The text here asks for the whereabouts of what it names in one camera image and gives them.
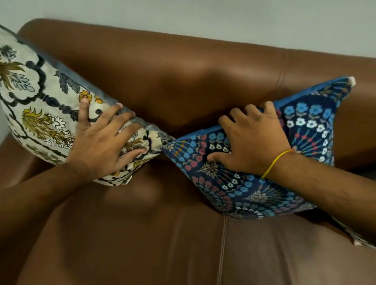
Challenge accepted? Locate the person's left hand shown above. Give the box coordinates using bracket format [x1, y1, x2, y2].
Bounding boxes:
[67, 98, 147, 183]

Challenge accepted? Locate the person's right hand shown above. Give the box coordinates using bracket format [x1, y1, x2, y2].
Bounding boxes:
[207, 102, 294, 178]

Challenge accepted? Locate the blue floral cushion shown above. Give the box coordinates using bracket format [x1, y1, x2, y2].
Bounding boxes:
[161, 76, 357, 220]

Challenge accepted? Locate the cream floral cushion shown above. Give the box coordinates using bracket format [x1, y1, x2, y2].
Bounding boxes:
[0, 25, 177, 187]

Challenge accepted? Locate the person's right forearm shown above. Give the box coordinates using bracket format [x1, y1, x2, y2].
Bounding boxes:
[262, 150, 376, 236]

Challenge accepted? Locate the person's left forearm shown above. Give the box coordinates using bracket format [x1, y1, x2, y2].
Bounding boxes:
[0, 162, 91, 250]

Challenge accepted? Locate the brown leather sofa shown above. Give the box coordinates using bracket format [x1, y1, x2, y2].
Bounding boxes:
[0, 18, 376, 285]

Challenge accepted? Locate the white patterned cushion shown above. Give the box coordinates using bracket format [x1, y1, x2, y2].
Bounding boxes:
[332, 217, 376, 250]

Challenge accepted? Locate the yellow thread bracelet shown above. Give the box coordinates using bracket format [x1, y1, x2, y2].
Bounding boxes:
[261, 149, 294, 179]

